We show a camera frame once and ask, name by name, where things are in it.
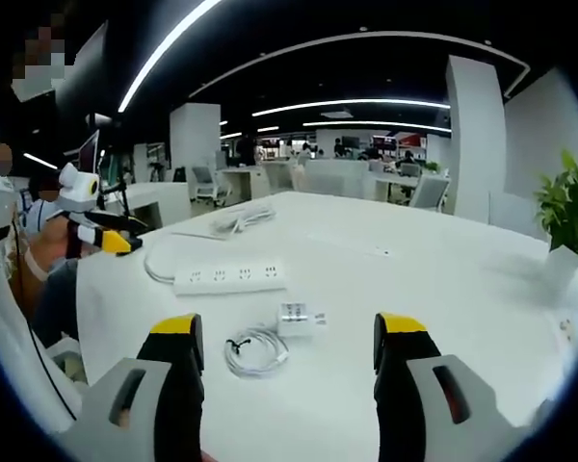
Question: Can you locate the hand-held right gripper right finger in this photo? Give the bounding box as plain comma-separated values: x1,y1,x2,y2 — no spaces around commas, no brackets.
372,311,529,462

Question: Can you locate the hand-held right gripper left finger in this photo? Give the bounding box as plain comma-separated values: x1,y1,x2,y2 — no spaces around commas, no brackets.
60,312,206,462

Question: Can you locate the white power strip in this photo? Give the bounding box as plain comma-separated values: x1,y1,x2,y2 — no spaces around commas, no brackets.
171,258,289,298

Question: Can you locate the white charger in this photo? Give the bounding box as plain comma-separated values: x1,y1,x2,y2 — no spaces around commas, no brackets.
276,301,329,339

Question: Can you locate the white background desk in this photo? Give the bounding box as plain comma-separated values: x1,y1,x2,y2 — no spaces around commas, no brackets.
123,180,195,229

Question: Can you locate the long ceiling light strip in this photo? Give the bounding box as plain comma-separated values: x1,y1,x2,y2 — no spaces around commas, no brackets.
117,0,223,115

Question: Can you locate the white desk partition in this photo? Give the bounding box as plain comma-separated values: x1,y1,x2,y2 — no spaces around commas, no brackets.
303,158,371,197

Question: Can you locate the straight ceiling light strip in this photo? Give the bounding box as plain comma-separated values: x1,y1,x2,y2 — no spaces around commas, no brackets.
250,98,452,118

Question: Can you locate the computer monitor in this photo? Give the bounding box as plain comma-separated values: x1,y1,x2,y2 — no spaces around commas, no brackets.
63,128,102,175

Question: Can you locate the person's grey trouser leg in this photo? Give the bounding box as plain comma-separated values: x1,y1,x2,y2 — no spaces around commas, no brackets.
31,258,82,348

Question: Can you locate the person in grey clothes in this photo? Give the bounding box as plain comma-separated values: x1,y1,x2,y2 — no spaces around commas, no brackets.
0,141,86,434

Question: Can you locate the grey office chair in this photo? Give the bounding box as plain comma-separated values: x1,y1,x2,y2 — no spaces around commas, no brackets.
407,172,452,214
189,165,223,208

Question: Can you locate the white plant pot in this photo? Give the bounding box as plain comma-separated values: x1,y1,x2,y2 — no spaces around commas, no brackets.
542,244,578,291

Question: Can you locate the green potted plant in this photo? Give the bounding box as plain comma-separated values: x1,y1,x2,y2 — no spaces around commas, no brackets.
533,148,578,281

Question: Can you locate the white power strip cable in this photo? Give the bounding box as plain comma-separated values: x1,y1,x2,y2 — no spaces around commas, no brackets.
143,232,225,286

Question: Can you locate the coiled white charger cable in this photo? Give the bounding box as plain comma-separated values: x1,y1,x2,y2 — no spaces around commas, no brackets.
223,326,291,380

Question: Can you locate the bundled white cable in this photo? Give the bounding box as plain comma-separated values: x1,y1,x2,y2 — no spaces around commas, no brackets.
205,201,277,238

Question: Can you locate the desk cable slot cover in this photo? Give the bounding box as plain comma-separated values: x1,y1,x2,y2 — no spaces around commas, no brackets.
305,232,392,257

